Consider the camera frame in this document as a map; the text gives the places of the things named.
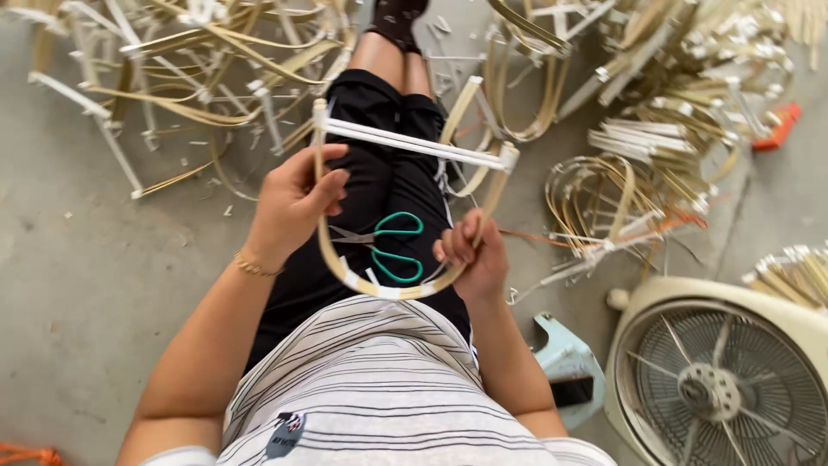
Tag person's left hand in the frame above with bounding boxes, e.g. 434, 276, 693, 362
248, 144, 351, 268

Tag person's right hand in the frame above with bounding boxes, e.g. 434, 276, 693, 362
432, 207, 512, 306

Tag bent bamboo hoop frame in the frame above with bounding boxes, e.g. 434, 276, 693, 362
311, 97, 521, 302

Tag black shorts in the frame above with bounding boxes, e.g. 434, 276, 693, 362
245, 69, 473, 375

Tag light blue plastic stool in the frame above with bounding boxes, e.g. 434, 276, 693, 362
532, 312, 608, 432

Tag white striped shirt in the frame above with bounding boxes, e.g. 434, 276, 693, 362
139, 294, 618, 466

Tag black phone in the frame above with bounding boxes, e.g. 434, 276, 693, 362
550, 375, 595, 409

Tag person's legs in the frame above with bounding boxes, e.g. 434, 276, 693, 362
348, 31, 434, 99

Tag black patterned sock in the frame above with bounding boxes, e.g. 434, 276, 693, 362
366, 0, 431, 55

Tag tall heap of bamboo frames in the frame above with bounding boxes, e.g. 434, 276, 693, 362
482, 0, 828, 305

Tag beige box fan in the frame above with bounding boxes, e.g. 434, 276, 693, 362
603, 276, 828, 466

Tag sprawling heap of bamboo frames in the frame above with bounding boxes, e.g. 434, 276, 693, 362
0, 0, 363, 203

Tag bundle of bamboo sticks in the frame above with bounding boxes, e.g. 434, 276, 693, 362
741, 243, 828, 313

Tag orange tape dispenser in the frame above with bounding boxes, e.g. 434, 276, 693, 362
752, 103, 803, 154

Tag green handled scissors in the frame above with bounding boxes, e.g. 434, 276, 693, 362
328, 211, 427, 285

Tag orange string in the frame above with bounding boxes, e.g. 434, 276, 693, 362
497, 212, 710, 251

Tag small bamboo frame with tape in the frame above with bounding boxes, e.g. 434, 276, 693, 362
437, 75, 513, 198

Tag gold bracelet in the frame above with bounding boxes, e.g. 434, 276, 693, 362
232, 249, 285, 280

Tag orange plastic cord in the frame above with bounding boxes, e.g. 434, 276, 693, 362
0, 442, 67, 466

